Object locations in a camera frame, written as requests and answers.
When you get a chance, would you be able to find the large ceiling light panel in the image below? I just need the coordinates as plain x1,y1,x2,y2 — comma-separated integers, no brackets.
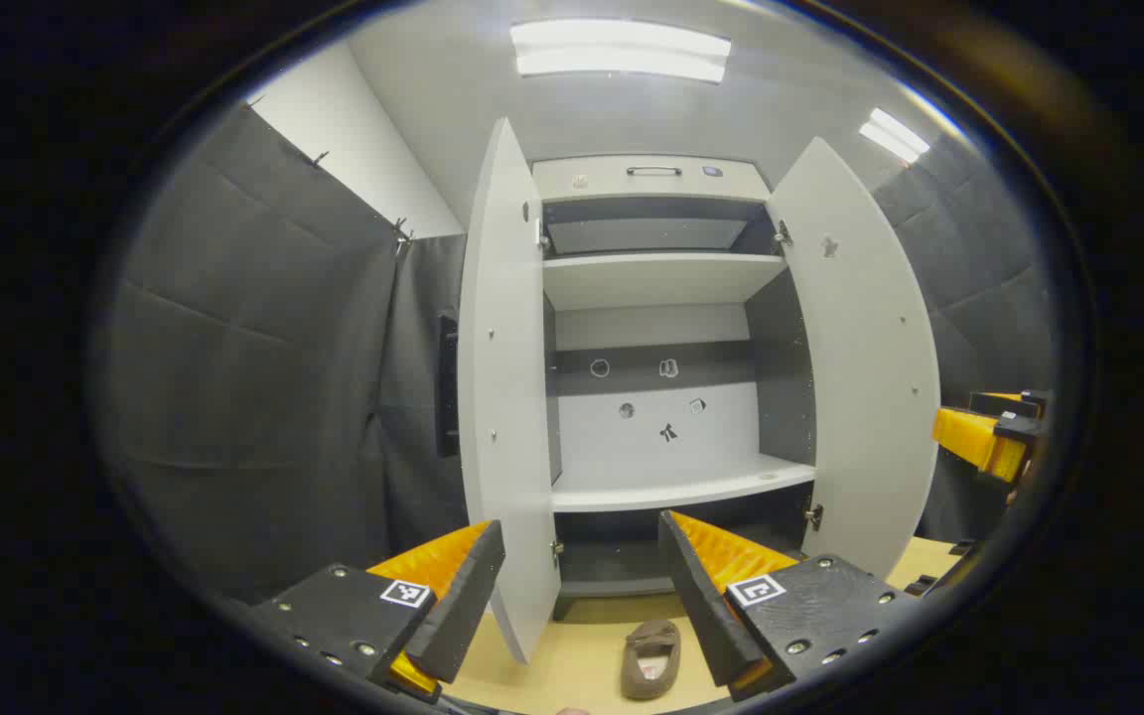
509,18,733,84

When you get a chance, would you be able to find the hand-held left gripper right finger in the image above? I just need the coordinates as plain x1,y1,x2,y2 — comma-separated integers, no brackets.
657,509,923,703

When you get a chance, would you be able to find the small ceiling light panel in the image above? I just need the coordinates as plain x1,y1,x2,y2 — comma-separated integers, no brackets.
857,106,931,166

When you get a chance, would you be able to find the brown fuzzy shoe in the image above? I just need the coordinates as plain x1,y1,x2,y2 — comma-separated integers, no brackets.
620,618,682,701

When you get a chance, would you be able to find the black backdrop cloth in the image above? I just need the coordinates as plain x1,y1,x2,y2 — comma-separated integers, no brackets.
870,129,1065,545
95,102,471,605

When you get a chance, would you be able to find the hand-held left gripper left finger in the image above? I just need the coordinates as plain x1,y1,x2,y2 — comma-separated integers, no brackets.
249,519,507,706

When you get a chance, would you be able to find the white shoe cabinet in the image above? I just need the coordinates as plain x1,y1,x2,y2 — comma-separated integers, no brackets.
530,154,821,622

